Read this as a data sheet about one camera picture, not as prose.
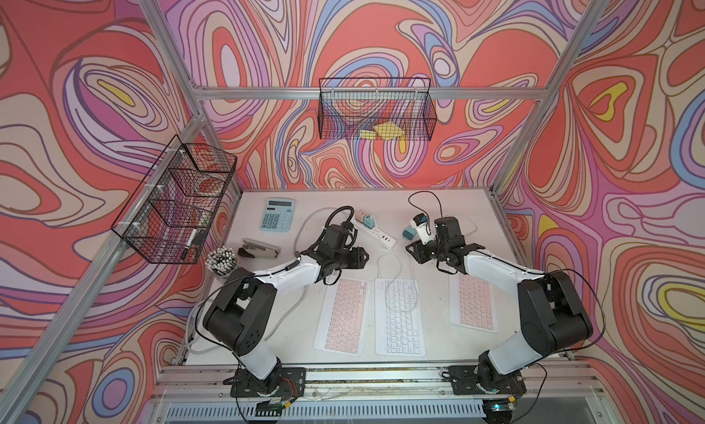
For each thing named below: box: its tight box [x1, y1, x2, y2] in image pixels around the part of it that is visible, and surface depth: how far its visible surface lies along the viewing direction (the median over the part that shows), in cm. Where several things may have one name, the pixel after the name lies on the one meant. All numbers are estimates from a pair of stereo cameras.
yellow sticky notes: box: [359, 122, 405, 141], surface depth 90 cm
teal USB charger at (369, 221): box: [362, 214, 376, 230], surface depth 104 cm
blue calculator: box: [258, 197, 295, 233], surface depth 110 cm
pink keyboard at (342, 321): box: [313, 277, 372, 358], surface depth 86 cm
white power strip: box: [351, 217, 398, 250], surface depth 104 cm
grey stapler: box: [237, 237, 282, 259], surface depth 101 cm
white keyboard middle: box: [374, 278, 426, 358], surface depth 86 cm
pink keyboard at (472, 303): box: [448, 273, 499, 334], surface depth 88 cm
